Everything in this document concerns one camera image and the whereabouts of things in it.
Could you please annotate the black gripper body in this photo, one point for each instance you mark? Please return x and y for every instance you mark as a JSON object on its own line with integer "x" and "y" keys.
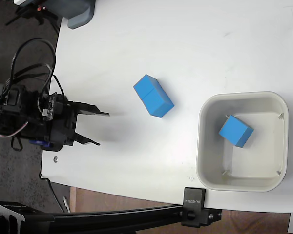
{"x": 62, "y": 122}

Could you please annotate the blue cube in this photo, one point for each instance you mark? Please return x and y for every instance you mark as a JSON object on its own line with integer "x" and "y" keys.
{"x": 234, "y": 131}
{"x": 144, "y": 85}
{"x": 158, "y": 102}

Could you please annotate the black six-joint robot arm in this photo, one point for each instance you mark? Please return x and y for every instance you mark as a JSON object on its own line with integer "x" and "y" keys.
{"x": 17, "y": 107}

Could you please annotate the white square plastic bin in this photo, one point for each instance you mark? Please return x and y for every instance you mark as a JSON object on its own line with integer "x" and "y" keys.
{"x": 205, "y": 146}

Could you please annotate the small metal nut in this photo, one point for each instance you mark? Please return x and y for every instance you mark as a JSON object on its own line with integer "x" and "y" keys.
{"x": 55, "y": 159}

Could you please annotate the black device with red light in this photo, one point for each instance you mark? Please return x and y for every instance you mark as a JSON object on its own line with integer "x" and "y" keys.
{"x": 36, "y": 13}

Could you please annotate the black table clamp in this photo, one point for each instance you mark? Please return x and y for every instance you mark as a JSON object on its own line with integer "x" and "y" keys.
{"x": 194, "y": 207}

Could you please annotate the gripper camera circuit board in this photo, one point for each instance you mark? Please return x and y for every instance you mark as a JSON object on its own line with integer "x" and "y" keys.
{"x": 49, "y": 107}

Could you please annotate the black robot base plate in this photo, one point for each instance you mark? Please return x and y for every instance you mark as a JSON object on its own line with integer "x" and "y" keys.
{"x": 56, "y": 147}

